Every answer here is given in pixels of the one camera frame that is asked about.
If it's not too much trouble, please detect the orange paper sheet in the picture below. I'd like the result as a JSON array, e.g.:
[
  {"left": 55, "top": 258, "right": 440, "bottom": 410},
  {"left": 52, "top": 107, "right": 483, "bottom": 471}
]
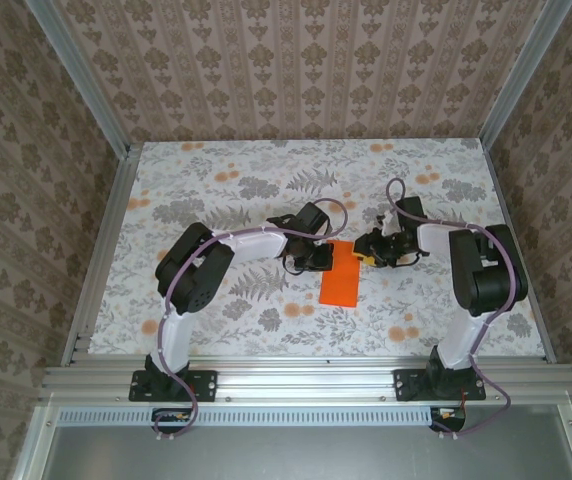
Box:
[{"left": 318, "top": 239, "right": 362, "bottom": 307}]

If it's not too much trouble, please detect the grey sheet metal panel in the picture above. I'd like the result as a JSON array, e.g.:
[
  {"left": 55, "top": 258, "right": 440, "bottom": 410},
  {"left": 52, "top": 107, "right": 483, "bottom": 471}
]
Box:
[{"left": 13, "top": 403, "right": 572, "bottom": 480}]

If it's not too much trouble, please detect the floral patterned table mat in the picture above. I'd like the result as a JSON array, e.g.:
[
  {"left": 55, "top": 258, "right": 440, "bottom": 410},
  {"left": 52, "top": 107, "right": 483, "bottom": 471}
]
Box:
[{"left": 88, "top": 139, "right": 550, "bottom": 359}]

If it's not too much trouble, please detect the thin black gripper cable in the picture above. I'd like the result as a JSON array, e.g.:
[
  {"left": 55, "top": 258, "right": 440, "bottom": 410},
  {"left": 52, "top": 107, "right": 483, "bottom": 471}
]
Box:
[
  {"left": 399, "top": 247, "right": 431, "bottom": 270},
  {"left": 284, "top": 255, "right": 318, "bottom": 277}
]

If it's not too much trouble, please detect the aluminium frame cross rail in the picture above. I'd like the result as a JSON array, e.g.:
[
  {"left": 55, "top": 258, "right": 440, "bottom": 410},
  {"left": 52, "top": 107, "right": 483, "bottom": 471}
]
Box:
[{"left": 40, "top": 357, "right": 572, "bottom": 404}]

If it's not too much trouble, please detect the aluminium table side rail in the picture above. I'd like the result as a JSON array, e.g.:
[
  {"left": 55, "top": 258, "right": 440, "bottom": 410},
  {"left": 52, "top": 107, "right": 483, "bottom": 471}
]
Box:
[
  {"left": 479, "top": 139, "right": 558, "bottom": 365},
  {"left": 59, "top": 144, "right": 143, "bottom": 366}
]

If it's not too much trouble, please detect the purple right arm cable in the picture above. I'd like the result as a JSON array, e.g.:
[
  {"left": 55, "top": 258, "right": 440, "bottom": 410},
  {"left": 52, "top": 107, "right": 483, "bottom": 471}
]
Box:
[{"left": 385, "top": 178, "right": 523, "bottom": 442}]

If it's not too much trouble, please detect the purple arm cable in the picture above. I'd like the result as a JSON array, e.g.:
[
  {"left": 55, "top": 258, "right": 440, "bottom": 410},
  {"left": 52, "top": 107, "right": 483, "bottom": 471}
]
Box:
[
  {"left": 385, "top": 178, "right": 523, "bottom": 442},
  {"left": 153, "top": 198, "right": 350, "bottom": 444}
]

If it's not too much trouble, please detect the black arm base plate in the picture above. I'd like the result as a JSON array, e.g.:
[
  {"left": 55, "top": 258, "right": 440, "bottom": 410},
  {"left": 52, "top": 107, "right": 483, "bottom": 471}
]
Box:
[
  {"left": 393, "top": 368, "right": 487, "bottom": 403},
  {"left": 129, "top": 368, "right": 218, "bottom": 403}
]

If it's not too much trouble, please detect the grey slotted cable duct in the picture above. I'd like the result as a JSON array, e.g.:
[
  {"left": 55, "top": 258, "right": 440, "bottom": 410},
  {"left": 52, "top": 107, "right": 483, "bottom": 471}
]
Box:
[{"left": 58, "top": 405, "right": 440, "bottom": 427}]

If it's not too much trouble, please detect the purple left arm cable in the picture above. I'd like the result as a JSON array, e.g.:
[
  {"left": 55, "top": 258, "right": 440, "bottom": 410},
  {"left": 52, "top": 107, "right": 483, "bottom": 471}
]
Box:
[{"left": 153, "top": 198, "right": 350, "bottom": 444}]

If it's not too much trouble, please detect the aluminium frame post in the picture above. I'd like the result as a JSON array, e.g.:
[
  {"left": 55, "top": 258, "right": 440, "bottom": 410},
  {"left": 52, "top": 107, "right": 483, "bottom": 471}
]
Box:
[
  {"left": 477, "top": 0, "right": 568, "bottom": 147},
  {"left": 26, "top": 0, "right": 141, "bottom": 157}
]

